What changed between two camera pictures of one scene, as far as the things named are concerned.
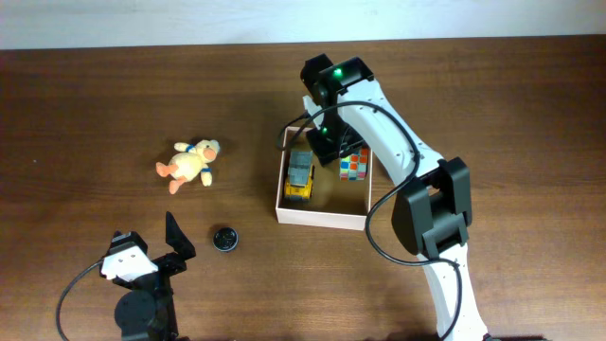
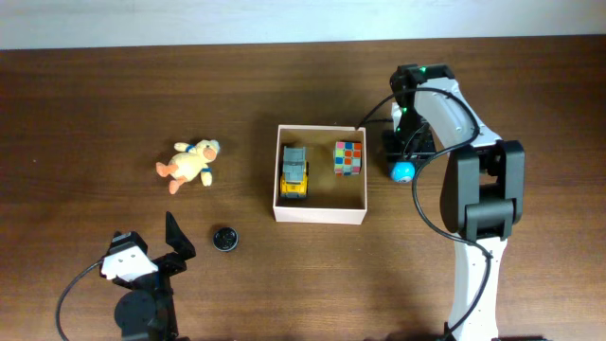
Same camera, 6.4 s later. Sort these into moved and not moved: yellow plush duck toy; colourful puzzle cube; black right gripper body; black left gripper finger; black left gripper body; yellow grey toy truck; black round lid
Moved: yellow grey toy truck; black right gripper body; colourful puzzle cube
Not moved: black left gripper finger; black left gripper body; black round lid; yellow plush duck toy
